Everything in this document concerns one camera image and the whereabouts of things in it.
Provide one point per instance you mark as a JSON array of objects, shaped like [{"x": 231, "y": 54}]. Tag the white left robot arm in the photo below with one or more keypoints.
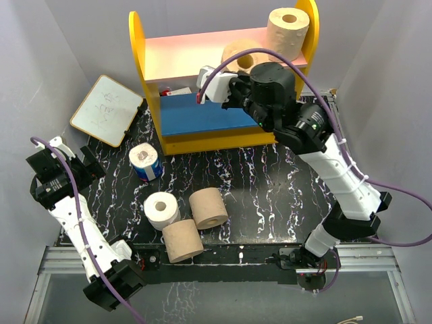
[{"x": 112, "y": 271}]

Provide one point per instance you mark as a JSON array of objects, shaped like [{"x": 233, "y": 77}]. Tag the blue wrapped white paper roll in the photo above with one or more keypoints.
[{"x": 145, "y": 161}]

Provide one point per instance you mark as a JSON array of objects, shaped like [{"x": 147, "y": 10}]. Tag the black marble table mat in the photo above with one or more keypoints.
[{"x": 270, "y": 194}]

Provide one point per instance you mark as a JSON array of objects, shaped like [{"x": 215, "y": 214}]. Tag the small whiteboard with wooden frame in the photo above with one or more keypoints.
[{"x": 107, "y": 111}]

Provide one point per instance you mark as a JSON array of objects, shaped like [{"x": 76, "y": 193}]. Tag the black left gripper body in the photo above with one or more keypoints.
[{"x": 82, "y": 173}]

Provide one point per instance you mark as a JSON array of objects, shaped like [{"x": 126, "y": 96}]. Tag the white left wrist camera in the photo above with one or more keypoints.
[{"x": 59, "y": 145}]

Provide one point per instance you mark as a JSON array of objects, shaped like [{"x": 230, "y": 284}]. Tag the brown paper roll front edge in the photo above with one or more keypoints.
[{"x": 182, "y": 240}]

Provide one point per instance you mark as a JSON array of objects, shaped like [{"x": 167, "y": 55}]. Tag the red white box behind shelf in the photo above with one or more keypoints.
[{"x": 180, "y": 91}]

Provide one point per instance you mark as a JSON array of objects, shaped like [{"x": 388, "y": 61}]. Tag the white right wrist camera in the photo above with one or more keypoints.
[{"x": 218, "y": 89}]

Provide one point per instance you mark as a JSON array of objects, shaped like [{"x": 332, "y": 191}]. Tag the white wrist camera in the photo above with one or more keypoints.
[
  {"x": 59, "y": 145},
  {"x": 218, "y": 89}
]

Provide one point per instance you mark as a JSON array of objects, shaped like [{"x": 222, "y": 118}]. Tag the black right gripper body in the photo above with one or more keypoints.
[{"x": 241, "y": 96}]

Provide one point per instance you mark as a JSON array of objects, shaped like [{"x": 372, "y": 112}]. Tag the brown paper roll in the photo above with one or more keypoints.
[
  {"x": 286, "y": 31},
  {"x": 208, "y": 208},
  {"x": 246, "y": 62}
]

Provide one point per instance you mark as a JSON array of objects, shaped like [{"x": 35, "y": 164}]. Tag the yellow pink blue shelf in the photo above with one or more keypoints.
[{"x": 182, "y": 125}]

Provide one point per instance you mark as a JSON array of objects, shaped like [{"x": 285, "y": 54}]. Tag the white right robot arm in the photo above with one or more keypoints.
[{"x": 309, "y": 134}]

